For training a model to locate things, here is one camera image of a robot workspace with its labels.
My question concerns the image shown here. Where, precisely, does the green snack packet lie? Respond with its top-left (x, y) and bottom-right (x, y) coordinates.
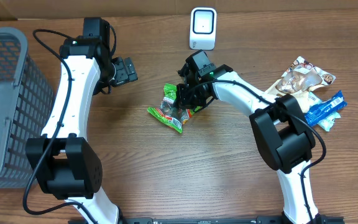
top-left (147, 83), bottom-right (195, 134)

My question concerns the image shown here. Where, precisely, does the beige pastry snack packet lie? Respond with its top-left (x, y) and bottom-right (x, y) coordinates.
top-left (265, 56), bottom-right (336, 113)

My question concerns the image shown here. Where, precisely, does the blue oreo packet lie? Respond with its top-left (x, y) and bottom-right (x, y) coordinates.
top-left (305, 90), bottom-right (348, 128)

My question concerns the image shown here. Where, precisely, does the white snack packet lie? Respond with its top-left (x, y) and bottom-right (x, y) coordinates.
top-left (308, 91), bottom-right (342, 133)

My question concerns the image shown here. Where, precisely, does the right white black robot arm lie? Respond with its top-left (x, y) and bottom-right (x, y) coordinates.
top-left (175, 50), bottom-right (319, 223)

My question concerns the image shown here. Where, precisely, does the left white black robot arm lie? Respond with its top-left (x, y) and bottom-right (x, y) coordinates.
top-left (22, 17), bottom-right (138, 223)

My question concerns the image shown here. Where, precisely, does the white barcode scanner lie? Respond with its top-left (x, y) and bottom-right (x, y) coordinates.
top-left (189, 7), bottom-right (217, 50)

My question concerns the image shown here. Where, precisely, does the grey plastic mesh basket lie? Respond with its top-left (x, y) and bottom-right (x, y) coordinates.
top-left (0, 27), bottom-right (54, 189)

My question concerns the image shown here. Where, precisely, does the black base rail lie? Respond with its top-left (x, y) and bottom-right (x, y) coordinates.
top-left (68, 215), bottom-right (345, 224)

